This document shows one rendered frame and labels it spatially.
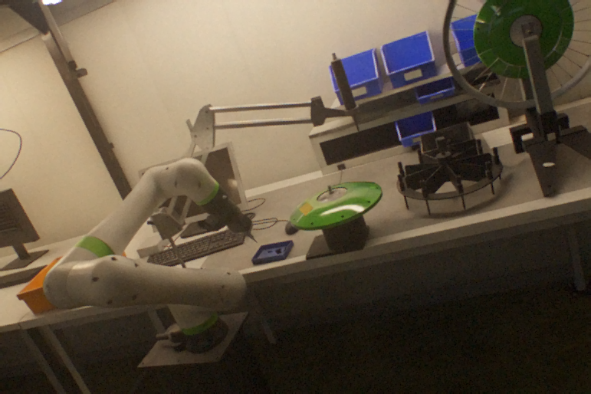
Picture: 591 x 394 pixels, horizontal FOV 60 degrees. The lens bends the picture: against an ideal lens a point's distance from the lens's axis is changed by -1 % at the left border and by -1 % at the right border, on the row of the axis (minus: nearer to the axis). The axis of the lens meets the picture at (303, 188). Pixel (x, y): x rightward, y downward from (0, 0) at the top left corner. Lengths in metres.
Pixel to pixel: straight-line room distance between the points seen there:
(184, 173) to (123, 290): 0.43
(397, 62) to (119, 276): 1.62
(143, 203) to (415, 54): 1.40
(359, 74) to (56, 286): 1.61
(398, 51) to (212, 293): 1.42
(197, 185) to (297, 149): 1.13
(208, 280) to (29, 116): 1.98
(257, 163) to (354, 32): 0.82
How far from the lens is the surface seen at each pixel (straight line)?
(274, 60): 2.51
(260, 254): 1.88
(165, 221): 1.85
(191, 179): 1.52
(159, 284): 1.33
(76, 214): 3.30
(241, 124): 1.71
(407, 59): 2.41
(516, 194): 1.74
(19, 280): 2.94
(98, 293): 1.26
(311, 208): 1.62
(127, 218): 1.51
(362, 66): 2.42
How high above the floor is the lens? 1.66
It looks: 18 degrees down
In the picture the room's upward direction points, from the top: 21 degrees counter-clockwise
